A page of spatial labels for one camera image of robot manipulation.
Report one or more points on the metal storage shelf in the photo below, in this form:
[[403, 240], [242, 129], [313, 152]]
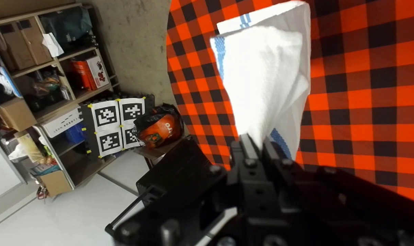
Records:
[[54, 66]]

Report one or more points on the orange black checkered tablecloth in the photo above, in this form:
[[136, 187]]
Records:
[[359, 116]]

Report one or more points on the white towel with blue stripes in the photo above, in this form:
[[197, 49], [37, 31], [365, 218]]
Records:
[[264, 64]]

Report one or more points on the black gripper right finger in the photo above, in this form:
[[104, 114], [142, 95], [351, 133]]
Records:
[[273, 154]]

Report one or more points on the fiducial marker board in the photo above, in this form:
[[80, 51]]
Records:
[[113, 124]]

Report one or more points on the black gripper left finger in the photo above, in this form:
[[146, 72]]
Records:
[[243, 152]]

